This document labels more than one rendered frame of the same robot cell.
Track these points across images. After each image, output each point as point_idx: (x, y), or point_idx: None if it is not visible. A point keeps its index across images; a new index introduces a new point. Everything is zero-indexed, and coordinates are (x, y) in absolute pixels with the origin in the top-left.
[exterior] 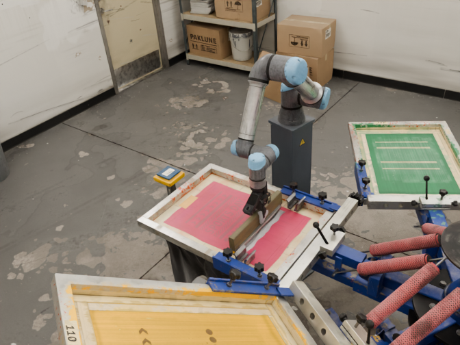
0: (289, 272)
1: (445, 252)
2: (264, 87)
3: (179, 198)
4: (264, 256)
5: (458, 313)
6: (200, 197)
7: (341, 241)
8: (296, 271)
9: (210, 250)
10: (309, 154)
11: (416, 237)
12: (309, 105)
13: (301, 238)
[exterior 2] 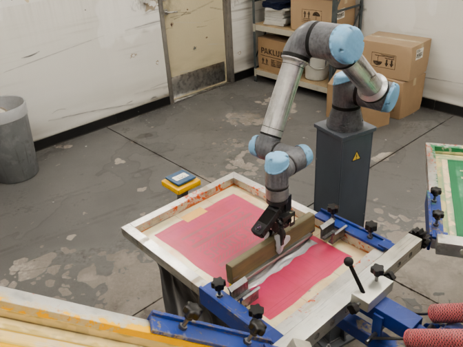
0: (298, 326)
1: None
2: (302, 67)
3: (182, 209)
4: (273, 298)
5: None
6: (210, 211)
7: (386, 293)
8: (309, 326)
9: (200, 278)
10: (366, 175)
11: None
12: (367, 104)
13: (331, 281)
